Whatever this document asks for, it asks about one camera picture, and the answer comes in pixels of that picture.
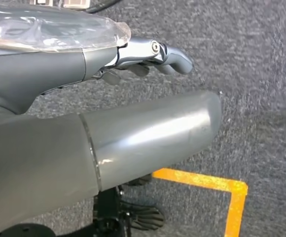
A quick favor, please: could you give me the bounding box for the black floor cable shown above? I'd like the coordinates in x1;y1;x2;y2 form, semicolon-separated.
85;0;123;14

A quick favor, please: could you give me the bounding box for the black robot left foot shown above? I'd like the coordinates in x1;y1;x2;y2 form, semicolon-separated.
92;173;165;237

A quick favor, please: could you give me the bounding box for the yellow floor tape outline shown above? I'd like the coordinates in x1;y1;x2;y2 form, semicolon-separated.
152;167;249;237

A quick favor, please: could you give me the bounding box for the steel floor socket box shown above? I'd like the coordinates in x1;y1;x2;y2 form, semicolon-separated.
29;0;91;9

